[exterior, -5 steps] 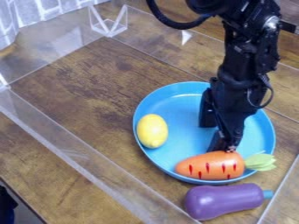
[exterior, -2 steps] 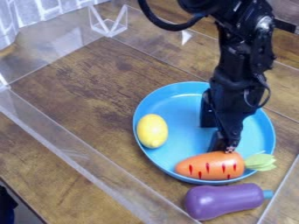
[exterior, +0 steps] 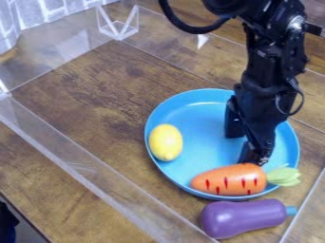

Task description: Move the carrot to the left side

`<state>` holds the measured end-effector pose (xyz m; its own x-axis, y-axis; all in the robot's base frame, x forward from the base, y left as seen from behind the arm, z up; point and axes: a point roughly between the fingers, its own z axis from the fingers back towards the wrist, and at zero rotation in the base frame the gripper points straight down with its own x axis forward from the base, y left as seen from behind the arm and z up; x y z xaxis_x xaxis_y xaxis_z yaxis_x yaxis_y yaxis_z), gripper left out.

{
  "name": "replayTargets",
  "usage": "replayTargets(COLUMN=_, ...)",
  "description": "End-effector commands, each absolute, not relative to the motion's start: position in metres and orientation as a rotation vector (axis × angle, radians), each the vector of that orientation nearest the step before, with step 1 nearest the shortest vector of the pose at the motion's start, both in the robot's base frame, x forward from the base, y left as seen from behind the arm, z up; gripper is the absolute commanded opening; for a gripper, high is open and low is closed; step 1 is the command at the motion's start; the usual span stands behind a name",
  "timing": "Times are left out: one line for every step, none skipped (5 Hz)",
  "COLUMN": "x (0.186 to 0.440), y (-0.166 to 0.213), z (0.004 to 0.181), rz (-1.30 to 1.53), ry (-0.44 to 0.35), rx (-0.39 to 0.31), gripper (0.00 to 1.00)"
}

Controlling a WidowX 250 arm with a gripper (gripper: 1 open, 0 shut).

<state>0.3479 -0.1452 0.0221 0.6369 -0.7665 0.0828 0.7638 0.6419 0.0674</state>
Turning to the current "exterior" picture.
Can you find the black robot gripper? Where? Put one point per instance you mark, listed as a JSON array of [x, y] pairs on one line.
[[256, 110]]

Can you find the orange toy carrot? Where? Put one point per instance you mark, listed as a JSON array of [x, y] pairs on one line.
[[244, 179]]

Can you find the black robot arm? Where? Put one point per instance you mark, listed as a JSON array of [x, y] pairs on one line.
[[275, 28]]

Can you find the blue plastic plate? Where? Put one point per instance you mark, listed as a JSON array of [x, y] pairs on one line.
[[197, 113]]

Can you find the yellow toy lemon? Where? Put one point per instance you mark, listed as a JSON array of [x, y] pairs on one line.
[[167, 142]]

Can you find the purple toy eggplant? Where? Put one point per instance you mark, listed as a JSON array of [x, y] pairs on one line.
[[225, 219]]

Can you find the clear acrylic enclosure wall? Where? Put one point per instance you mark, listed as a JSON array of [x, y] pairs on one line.
[[81, 82]]

